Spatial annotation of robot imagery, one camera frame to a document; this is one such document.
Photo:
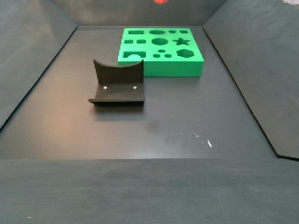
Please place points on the red object at top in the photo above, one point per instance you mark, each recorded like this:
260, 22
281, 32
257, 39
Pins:
161, 1

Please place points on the green shape sorter block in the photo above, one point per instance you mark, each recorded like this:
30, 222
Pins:
168, 49

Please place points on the black curved holder bracket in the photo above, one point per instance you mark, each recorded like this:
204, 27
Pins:
121, 84

